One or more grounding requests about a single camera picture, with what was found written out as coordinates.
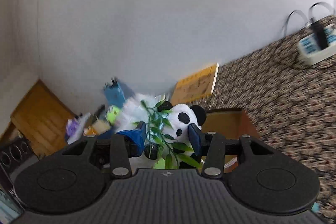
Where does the black charger plug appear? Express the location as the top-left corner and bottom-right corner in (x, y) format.
(311, 19), (329, 50)

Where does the blue paper box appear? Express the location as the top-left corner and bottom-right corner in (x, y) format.
(103, 77), (134, 109)

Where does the wooden door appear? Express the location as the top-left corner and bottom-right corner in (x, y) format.
(1, 80), (75, 159)

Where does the white power strip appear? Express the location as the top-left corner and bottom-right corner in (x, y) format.
(297, 24), (336, 66)

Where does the brown cardboard box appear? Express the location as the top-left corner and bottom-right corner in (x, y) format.
(200, 107), (262, 167)

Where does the green frog toy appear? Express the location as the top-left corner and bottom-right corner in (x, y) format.
(105, 105), (121, 124)

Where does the white panda plush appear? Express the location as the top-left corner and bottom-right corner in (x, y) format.
(116, 94), (207, 172)

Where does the floral patterned tablecloth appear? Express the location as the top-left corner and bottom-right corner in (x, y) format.
(197, 28), (335, 223)

